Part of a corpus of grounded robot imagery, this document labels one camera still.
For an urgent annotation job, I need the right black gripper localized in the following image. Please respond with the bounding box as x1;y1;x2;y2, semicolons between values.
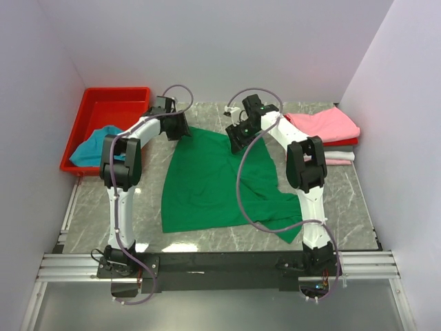
225;120;259;155

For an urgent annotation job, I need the green t shirt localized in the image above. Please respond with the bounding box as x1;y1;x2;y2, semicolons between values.
161;128;302;233

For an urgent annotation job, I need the folded red t shirt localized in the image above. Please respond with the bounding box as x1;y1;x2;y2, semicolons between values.
282;114;359;148

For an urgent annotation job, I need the black base beam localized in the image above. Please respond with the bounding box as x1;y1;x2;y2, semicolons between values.
96;251;342;297

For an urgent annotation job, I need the folded light pink t shirt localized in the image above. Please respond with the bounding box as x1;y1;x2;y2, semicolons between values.
326;159;352;166

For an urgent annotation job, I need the red plastic bin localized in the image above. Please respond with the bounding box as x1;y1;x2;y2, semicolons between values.
60;87;150;177

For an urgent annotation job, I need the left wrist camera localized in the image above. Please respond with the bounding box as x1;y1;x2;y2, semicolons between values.
152;96;176;113

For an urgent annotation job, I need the blue t shirt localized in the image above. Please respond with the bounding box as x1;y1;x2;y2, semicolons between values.
70;126;122;168

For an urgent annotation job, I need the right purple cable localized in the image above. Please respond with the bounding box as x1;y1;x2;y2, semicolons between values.
225;88;342;303

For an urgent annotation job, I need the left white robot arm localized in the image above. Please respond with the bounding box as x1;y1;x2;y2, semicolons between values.
99;96;190;277

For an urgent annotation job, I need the folded white t shirt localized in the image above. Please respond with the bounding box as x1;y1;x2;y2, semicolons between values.
325;151;355;161

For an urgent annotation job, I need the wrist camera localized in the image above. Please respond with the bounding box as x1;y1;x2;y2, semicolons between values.
223;106;244;126
152;96;176;113

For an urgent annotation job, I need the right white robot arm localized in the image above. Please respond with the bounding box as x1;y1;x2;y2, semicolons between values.
225;94;341;275

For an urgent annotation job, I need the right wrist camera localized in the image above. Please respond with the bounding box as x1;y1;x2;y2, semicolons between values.
223;106;244;126

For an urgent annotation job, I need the aluminium frame rail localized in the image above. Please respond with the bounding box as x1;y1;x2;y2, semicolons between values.
20;179;414;331

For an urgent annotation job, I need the folded grey t shirt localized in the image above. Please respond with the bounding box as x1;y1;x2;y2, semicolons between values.
324;145;353;152

